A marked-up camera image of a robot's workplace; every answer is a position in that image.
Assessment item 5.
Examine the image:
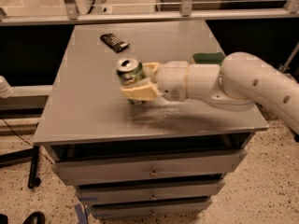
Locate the green soda can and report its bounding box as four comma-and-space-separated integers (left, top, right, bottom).
116, 57, 147, 105

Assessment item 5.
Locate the grey drawer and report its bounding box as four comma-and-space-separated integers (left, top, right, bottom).
76, 180, 224, 204
91, 197, 211, 219
52, 149, 247, 186

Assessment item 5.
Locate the grey drawer cabinet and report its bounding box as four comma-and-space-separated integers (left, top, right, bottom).
31, 20, 270, 220

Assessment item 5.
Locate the black cable on floor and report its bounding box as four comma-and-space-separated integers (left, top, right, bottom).
0, 118, 53, 165

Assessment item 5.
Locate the white bottle at left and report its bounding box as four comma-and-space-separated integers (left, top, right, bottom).
0, 76, 14, 98

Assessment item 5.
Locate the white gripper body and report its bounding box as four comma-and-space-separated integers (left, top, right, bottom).
155, 61, 189, 102

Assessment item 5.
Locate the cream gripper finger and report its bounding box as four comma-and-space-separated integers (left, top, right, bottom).
121, 81, 163, 101
142, 63, 161, 78

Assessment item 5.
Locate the green and yellow sponge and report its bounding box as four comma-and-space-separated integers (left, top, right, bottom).
192, 52, 225, 64

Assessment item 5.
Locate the black shoe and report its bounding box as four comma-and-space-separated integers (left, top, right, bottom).
22, 211, 45, 224

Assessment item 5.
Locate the metal railing frame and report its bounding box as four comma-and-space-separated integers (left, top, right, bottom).
0, 0, 299, 26

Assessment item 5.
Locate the black snack packet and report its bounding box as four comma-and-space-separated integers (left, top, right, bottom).
100, 33, 129, 53

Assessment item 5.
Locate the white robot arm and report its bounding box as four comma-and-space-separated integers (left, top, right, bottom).
116, 52, 299, 133

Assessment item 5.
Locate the bottom grey drawer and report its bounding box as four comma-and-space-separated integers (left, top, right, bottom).
91, 197, 211, 219

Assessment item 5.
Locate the middle grey drawer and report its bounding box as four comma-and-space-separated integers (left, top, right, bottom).
76, 180, 224, 204

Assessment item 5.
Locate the black stand leg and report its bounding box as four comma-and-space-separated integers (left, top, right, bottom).
0, 147, 41, 189

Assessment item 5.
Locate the top grey drawer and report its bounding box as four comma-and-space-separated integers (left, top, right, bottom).
52, 149, 247, 186

